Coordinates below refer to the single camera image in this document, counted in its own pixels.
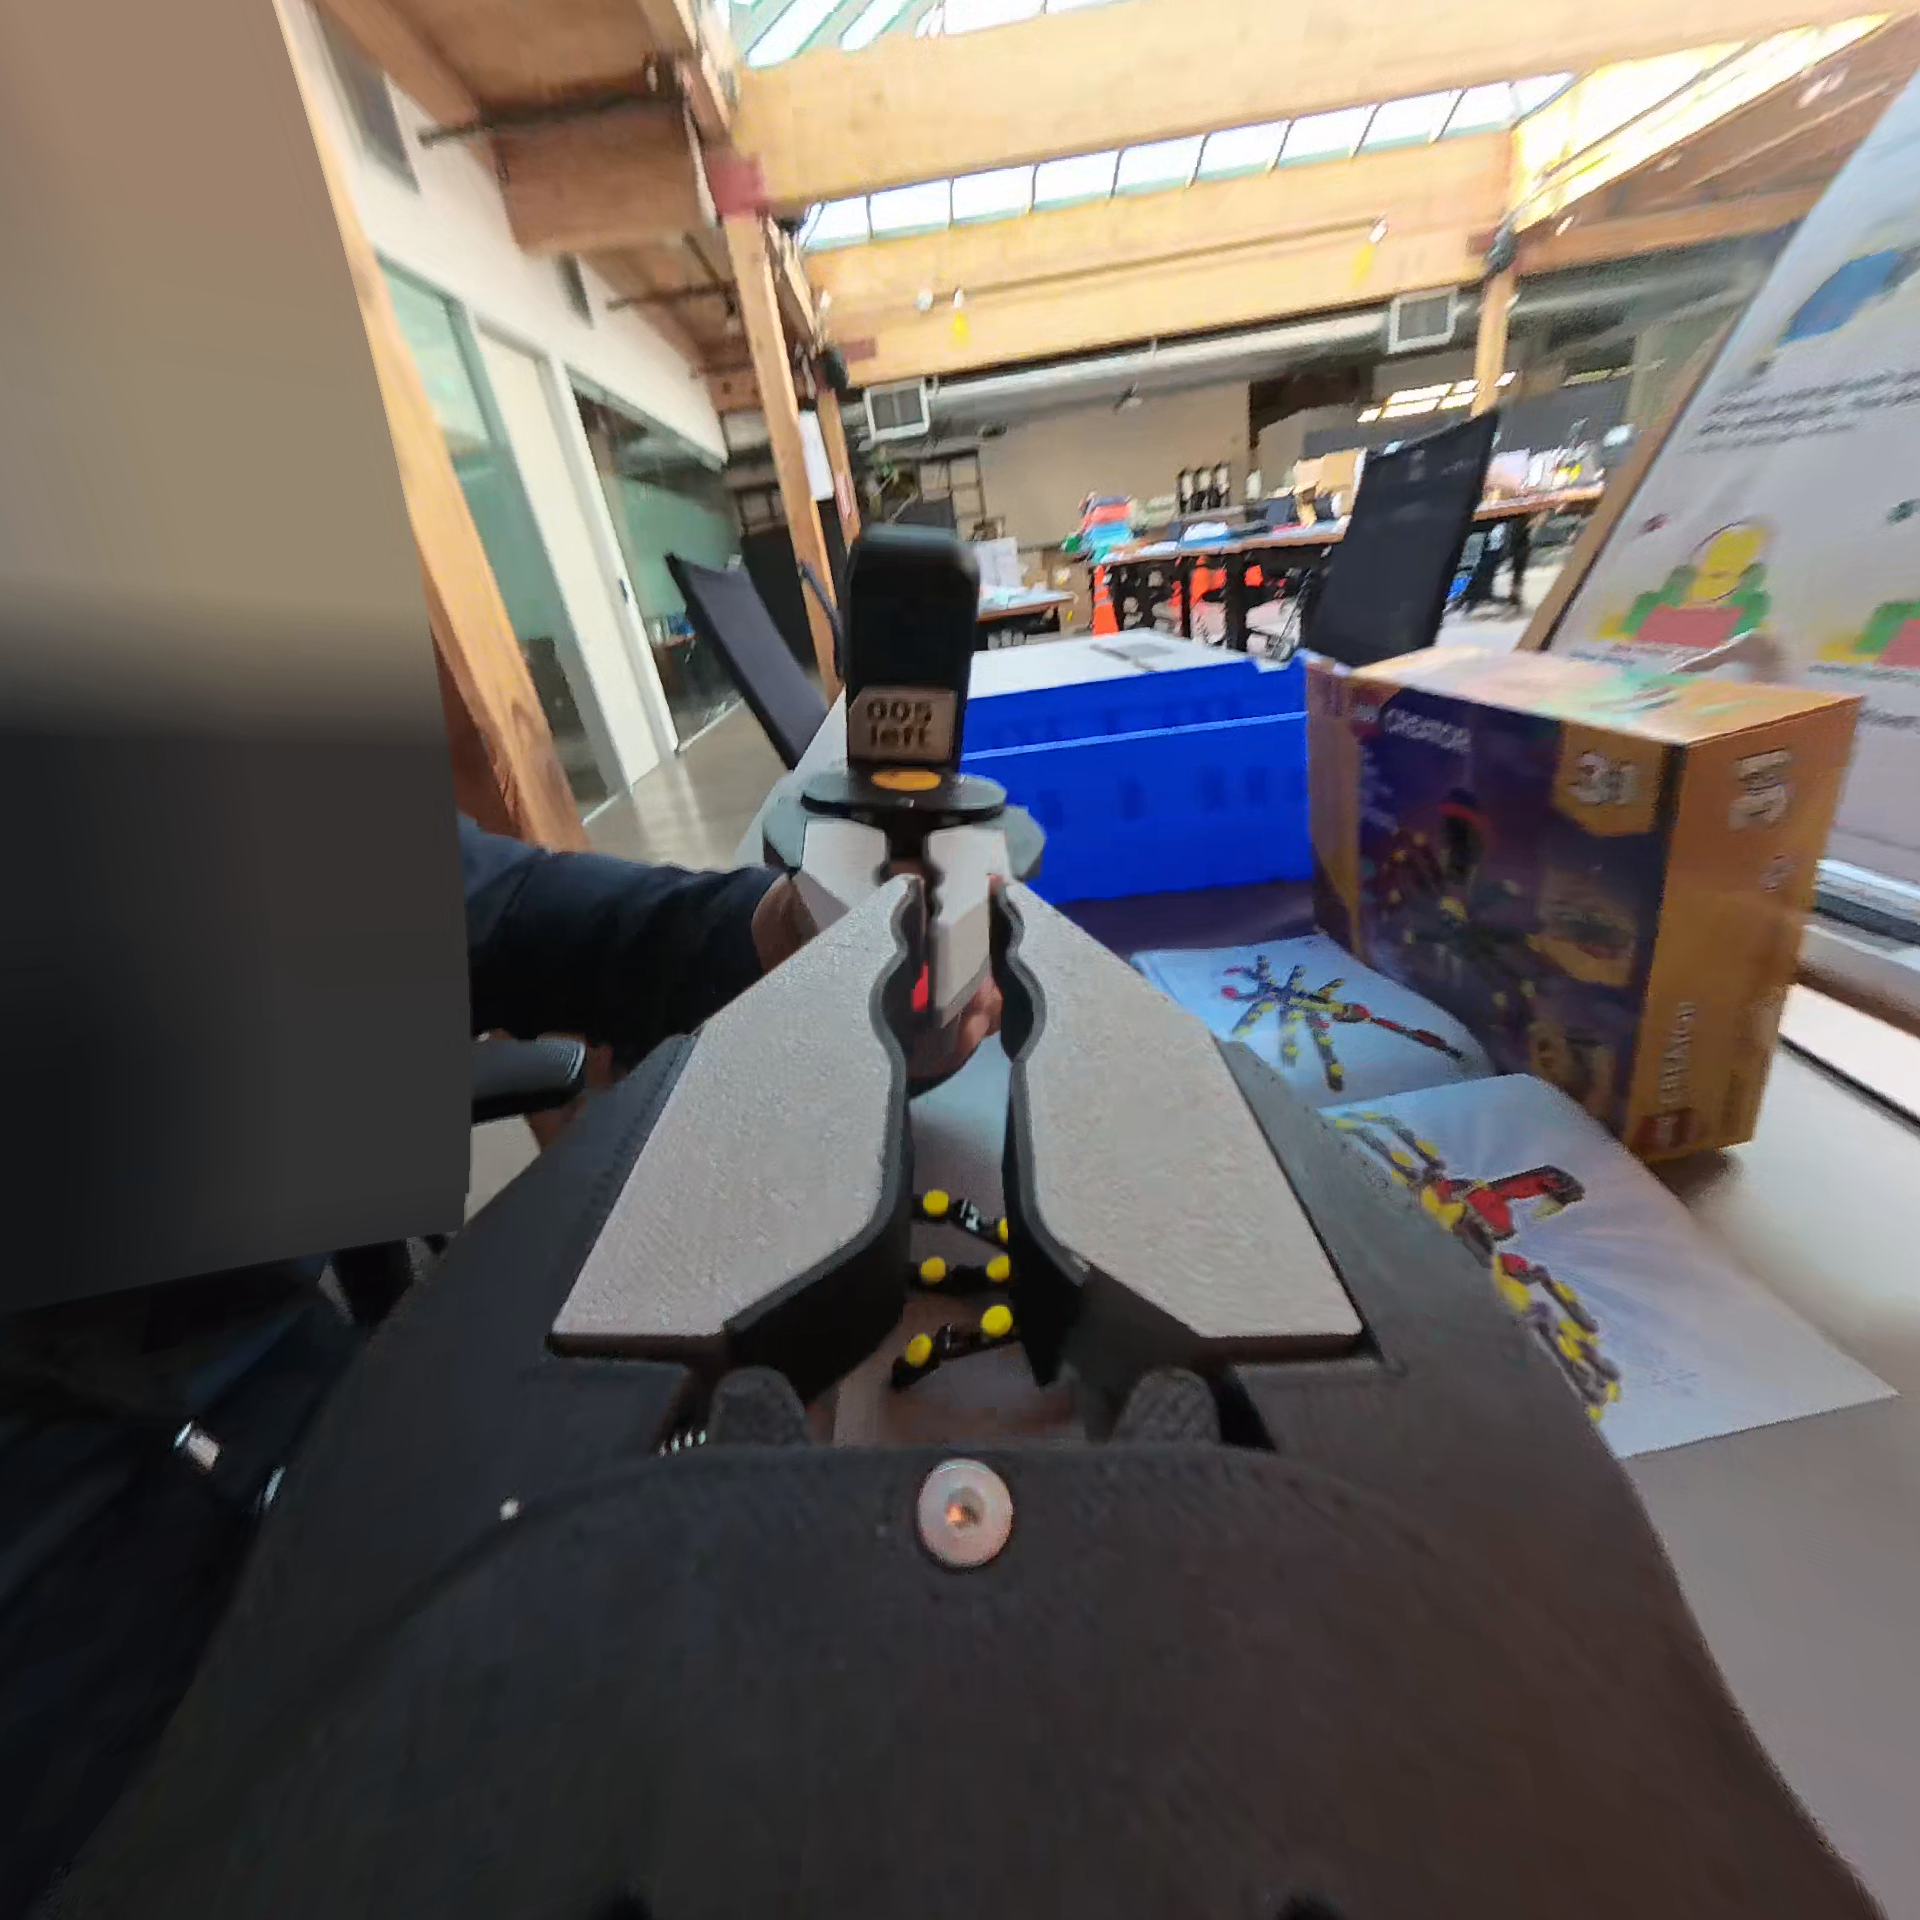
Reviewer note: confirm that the printed instruction sheet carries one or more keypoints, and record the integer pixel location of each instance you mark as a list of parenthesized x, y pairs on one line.
[(1799, 494)]

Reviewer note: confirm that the person's left hand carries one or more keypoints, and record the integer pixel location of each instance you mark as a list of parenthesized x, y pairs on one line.
[(778, 921)]

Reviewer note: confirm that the blue plastic bin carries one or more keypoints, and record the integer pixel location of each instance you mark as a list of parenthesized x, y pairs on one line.
[(1140, 763)]

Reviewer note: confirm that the metal air duct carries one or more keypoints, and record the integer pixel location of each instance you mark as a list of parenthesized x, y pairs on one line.
[(1170, 359)]

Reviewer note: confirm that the lego instruction booklet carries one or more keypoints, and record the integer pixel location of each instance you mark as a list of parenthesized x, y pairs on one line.
[(1650, 1275)]

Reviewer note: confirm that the white rounded flat pad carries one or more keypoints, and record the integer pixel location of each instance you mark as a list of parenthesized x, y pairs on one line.
[(1860, 1049)]

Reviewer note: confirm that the long workbench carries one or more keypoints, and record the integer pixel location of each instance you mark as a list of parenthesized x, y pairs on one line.
[(1276, 546)]

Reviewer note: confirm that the person's left forearm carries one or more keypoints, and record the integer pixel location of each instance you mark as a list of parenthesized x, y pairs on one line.
[(615, 930)]

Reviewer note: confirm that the black yellow lego scorpion model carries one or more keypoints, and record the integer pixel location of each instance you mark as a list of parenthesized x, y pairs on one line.
[(961, 1275)]

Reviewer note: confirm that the person's black chair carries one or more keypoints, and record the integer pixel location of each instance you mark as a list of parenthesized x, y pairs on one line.
[(524, 1076)]

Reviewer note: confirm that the lego set box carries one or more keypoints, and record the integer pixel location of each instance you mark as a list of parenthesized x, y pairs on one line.
[(1575, 900)]

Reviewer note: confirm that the small red lego piece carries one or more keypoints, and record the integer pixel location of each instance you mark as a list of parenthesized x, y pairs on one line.
[(919, 993)]

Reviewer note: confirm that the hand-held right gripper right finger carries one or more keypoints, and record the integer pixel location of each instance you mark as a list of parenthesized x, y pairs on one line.
[(1170, 1185)]

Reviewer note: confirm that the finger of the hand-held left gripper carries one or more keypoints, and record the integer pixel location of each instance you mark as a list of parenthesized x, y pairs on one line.
[(839, 868), (963, 930)]

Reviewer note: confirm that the wooden post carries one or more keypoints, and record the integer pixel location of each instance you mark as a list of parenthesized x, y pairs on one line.
[(495, 675)]

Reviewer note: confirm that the instruction sheet on clipboard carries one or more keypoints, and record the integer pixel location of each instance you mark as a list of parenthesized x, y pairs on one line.
[(1598, 556)]

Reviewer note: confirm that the black mesh office chair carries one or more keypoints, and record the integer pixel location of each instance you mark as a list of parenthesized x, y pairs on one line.
[(1410, 539)]

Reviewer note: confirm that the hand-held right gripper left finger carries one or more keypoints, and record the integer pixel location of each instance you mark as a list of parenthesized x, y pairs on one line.
[(751, 1170)]

